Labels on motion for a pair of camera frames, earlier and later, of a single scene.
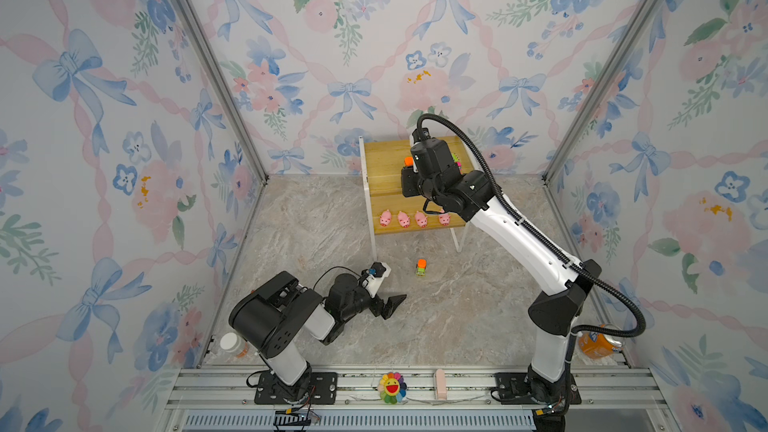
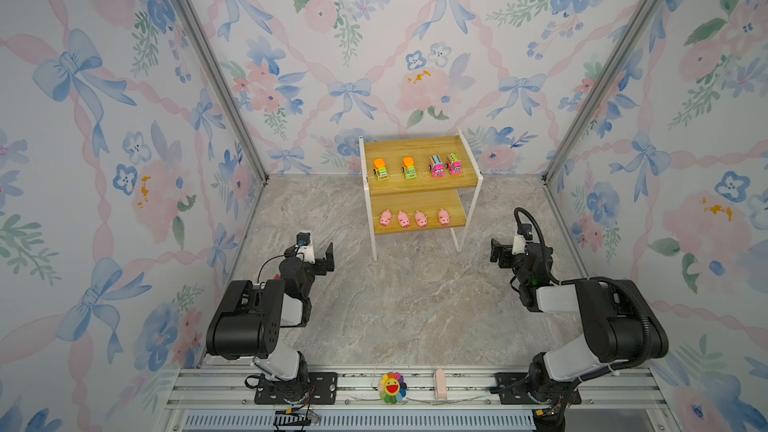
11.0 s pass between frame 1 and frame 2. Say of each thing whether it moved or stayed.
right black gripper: moved
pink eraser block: stayed
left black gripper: moved
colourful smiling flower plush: stayed
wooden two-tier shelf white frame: stayed
